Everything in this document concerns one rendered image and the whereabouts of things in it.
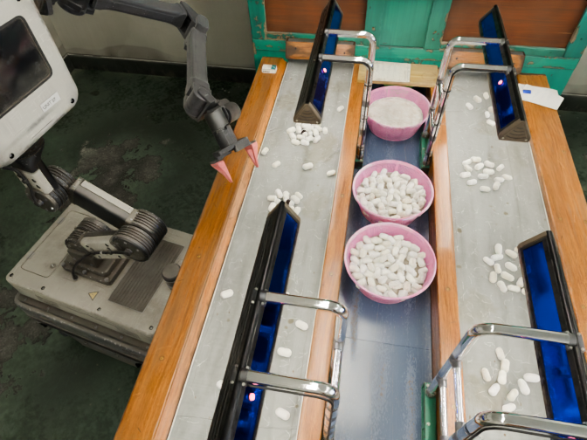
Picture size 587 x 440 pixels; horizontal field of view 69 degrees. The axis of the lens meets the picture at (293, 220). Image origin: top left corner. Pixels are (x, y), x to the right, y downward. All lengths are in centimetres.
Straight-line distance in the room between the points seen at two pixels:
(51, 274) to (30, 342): 57
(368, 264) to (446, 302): 24
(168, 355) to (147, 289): 51
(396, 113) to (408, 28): 36
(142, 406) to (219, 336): 25
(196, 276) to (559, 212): 113
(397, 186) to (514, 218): 38
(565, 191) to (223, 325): 117
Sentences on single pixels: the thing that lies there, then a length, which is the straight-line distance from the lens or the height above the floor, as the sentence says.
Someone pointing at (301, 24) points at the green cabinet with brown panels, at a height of 91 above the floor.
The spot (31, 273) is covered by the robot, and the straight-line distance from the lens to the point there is 190.
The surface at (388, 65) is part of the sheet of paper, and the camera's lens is 200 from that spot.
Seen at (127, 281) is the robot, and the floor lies 48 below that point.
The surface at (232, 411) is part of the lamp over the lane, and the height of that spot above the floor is 111.
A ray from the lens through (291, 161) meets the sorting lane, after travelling 157.
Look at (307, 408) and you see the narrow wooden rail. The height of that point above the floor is 76.
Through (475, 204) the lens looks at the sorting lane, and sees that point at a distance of 153.
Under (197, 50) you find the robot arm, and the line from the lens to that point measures 149.
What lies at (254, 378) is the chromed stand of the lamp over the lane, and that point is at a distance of 76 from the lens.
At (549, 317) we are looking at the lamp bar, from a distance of 94.
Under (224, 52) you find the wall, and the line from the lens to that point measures 323.
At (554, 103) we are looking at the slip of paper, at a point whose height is 77.
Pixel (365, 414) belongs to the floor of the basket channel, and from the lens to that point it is 120.
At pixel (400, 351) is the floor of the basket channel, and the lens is 127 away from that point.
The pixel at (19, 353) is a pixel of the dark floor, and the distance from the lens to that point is 235.
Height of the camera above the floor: 184
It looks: 52 degrees down
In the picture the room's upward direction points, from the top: 3 degrees counter-clockwise
